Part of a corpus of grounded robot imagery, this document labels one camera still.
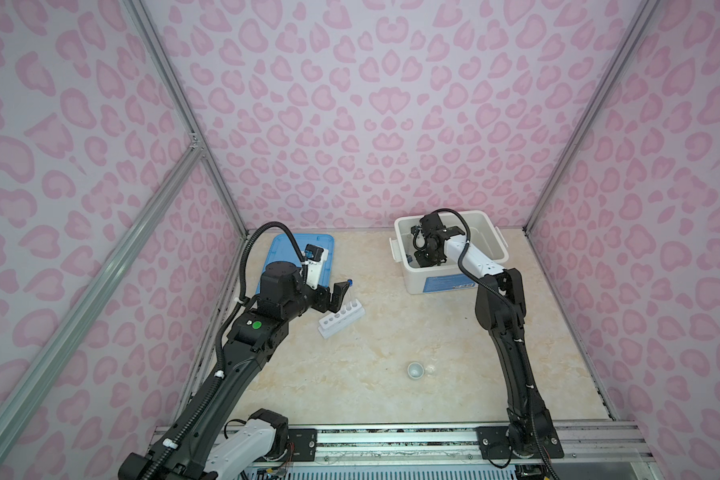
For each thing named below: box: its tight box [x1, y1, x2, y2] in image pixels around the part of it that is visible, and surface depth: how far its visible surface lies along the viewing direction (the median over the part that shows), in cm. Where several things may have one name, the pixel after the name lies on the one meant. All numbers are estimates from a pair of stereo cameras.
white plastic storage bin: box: [389, 210, 510, 295], surface depth 92 cm
